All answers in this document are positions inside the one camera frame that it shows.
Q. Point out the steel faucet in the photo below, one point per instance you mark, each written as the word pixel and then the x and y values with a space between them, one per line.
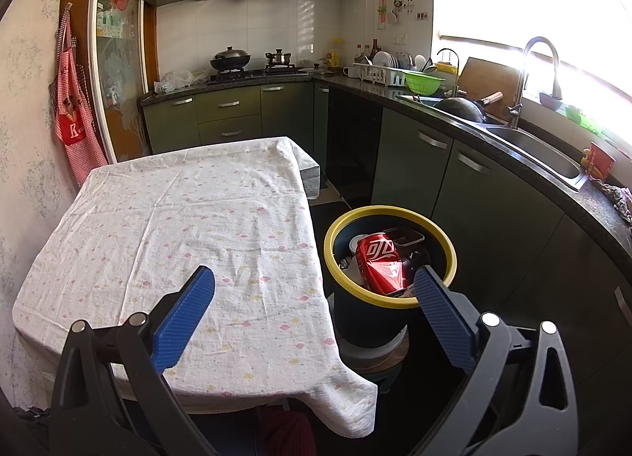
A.
pixel 517 91

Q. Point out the green plastic holder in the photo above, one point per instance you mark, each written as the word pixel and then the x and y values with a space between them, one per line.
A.
pixel 585 121

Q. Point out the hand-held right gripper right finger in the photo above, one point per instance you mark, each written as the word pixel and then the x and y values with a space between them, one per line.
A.
pixel 444 318

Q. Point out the crumpled dish rag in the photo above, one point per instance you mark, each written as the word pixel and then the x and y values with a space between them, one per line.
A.
pixel 617 199

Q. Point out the gas stove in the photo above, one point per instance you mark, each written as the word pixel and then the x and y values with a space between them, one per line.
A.
pixel 261 74

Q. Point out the yellow rimmed dark trash bin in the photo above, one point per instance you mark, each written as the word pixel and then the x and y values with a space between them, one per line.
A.
pixel 365 322

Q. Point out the glass pot lid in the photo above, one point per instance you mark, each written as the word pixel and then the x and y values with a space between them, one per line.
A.
pixel 317 70

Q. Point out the red soda can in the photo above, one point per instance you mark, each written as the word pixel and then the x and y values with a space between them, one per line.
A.
pixel 380 258

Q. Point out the yellow oil bottle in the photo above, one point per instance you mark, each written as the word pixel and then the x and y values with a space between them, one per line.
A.
pixel 335 56

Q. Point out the wooden cutting board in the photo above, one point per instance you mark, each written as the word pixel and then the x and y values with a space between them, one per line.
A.
pixel 489 78

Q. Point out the white mug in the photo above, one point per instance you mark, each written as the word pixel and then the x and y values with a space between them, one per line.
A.
pixel 351 72

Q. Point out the clear plastic bags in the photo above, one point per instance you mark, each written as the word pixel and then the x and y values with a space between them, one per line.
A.
pixel 177 81

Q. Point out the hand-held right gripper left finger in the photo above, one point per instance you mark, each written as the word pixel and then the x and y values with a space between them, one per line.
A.
pixel 182 318

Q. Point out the red checked apron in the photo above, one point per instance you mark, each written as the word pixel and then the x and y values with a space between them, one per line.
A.
pixel 74 130

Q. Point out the steel sink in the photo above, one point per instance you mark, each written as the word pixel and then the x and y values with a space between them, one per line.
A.
pixel 538 150

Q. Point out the black plastic tray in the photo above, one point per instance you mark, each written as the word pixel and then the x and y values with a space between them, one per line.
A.
pixel 405 236

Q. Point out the white floral tablecloth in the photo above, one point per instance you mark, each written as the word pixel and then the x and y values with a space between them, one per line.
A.
pixel 197 219

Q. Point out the white dish rack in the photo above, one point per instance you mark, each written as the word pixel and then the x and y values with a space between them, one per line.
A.
pixel 380 73

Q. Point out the dark red cloth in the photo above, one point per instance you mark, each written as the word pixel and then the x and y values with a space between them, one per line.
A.
pixel 289 431

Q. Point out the hanging wall utensils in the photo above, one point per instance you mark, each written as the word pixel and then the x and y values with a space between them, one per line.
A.
pixel 382 7

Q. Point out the frosted glass sliding door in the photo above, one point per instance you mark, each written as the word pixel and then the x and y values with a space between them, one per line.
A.
pixel 118 66

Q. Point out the small steel pot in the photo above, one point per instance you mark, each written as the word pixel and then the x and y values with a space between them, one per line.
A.
pixel 279 60

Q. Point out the yellow kettle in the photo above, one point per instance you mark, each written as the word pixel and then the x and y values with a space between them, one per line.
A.
pixel 447 66

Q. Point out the green colander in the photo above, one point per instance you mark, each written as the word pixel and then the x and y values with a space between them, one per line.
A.
pixel 423 83

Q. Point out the dark small dish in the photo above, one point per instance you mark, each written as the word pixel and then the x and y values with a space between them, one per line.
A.
pixel 550 101

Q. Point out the black lidded wok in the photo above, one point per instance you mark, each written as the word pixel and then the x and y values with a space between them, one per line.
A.
pixel 230 61

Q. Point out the dark sauce bottles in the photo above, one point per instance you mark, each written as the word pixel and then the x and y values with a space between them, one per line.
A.
pixel 368 54

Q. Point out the red box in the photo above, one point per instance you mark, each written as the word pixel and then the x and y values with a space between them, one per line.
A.
pixel 600 162

